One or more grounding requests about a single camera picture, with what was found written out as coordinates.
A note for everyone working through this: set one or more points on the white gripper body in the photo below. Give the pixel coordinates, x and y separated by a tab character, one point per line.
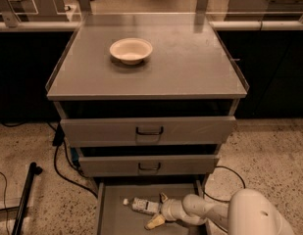
168	209

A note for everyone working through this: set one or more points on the clear plastic bottle white cap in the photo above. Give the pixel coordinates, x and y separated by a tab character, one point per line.
142	205

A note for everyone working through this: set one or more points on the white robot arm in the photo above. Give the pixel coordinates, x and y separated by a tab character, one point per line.
248	213

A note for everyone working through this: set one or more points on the middle grey drawer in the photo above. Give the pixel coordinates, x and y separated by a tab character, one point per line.
128	166

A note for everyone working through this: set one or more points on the grey drawer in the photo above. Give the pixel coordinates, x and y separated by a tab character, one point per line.
128	166
112	132
114	218

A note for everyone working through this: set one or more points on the bottom grey drawer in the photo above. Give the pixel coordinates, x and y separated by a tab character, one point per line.
114	218

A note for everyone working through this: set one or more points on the top grey drawer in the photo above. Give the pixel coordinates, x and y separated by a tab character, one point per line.
112	132

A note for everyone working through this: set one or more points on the grey drawer cabinet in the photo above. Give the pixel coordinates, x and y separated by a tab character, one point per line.
187	75

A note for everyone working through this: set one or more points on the black metal bar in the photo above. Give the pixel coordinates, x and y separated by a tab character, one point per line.
33	170

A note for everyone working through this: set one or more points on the white bowl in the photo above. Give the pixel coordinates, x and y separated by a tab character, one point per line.
131	51

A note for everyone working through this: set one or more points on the black middle drawer handle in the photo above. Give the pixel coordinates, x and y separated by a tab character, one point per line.
153	167

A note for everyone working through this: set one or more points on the black drawer handle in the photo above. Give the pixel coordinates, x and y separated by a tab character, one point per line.
143	132
153	167

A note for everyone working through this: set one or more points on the black top drawer handle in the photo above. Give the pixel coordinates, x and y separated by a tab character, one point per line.
143	132

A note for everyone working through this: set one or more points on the white horizontal rail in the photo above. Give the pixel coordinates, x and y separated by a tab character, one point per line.
218	26

